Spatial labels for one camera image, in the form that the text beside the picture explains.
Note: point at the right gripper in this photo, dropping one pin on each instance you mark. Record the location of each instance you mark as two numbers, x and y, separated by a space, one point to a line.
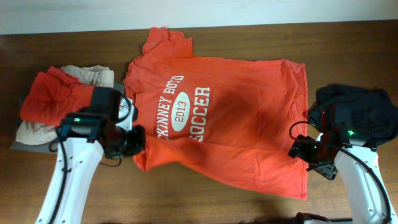
327 169

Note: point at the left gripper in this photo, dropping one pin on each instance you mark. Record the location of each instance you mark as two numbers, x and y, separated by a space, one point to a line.
138 130

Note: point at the red soccer t-shirt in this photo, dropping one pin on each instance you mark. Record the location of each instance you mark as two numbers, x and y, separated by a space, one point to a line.
230 120

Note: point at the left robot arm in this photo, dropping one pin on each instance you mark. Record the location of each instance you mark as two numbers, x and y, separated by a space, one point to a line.
102 130

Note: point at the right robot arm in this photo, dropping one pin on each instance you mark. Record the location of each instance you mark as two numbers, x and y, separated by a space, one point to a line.
340 149

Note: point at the black garment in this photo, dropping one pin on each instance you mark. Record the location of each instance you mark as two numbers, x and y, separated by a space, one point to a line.
371 109

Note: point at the folded grey garment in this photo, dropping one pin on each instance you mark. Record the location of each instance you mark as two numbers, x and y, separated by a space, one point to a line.
43 148

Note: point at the folded red shirt on stack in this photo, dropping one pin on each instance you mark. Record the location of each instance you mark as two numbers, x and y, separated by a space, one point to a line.
53 95

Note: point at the folded beige garment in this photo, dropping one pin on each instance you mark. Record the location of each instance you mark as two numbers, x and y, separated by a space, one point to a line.
34 133

